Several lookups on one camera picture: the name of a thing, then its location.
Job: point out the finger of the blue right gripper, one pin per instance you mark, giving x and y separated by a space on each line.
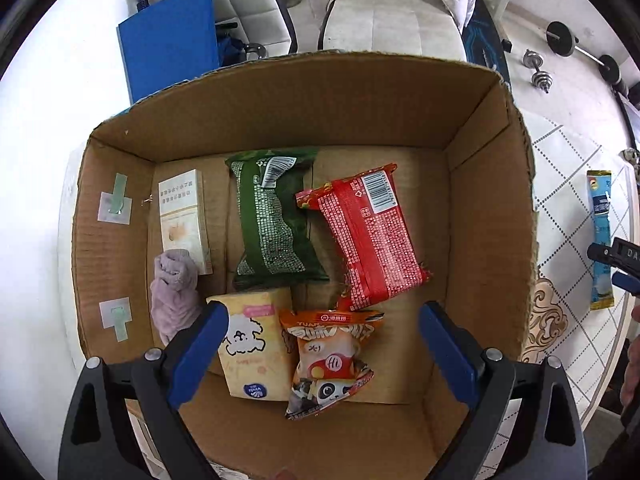
600 253
626 282

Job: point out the cardboard box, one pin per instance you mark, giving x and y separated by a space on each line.
464 180

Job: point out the patterned tablecloth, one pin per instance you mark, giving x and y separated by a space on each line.
588 342

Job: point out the red snack packet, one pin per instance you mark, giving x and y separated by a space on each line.
366 220

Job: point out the green snack packet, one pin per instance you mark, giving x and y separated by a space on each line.
277 249

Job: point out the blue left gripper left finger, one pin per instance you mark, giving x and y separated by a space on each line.
191 351

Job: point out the chrome dumbbell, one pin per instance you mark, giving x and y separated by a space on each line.
540 79

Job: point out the white office chair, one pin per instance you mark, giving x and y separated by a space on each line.
411 27

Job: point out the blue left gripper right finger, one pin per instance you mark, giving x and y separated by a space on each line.
454 350

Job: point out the white tissue box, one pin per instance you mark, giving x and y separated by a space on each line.
182 218

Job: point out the blue long snack tube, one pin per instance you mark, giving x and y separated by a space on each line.
599 182

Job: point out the yellow tissue pack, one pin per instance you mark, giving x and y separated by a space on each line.
257 355

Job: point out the purple cloth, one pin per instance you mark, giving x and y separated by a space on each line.
175 303

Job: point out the floor barbell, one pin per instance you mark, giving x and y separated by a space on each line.
562 41

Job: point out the orange panda snack packet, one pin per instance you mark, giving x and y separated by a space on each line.
329 368

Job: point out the person's hand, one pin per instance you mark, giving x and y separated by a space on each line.
632 372

